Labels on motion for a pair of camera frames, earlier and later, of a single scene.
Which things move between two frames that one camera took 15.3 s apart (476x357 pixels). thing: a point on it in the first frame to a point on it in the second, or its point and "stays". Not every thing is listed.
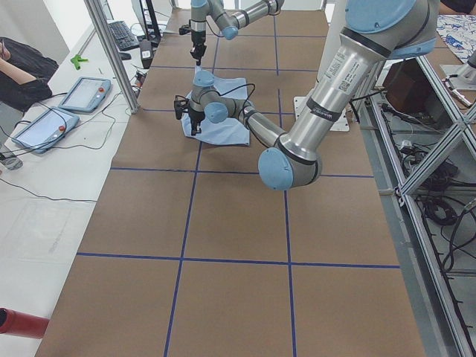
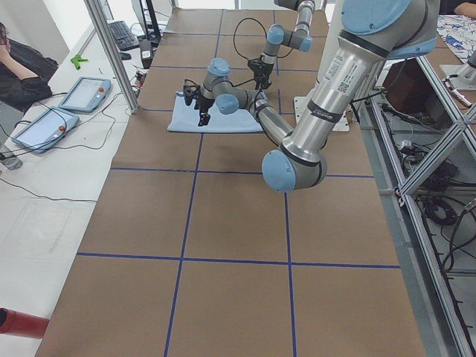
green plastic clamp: [76, 59] stays
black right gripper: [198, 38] to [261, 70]
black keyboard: [123, 36] stays
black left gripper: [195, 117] to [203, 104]
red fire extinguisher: [17, 323] stays
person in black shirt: [24, 74] stays
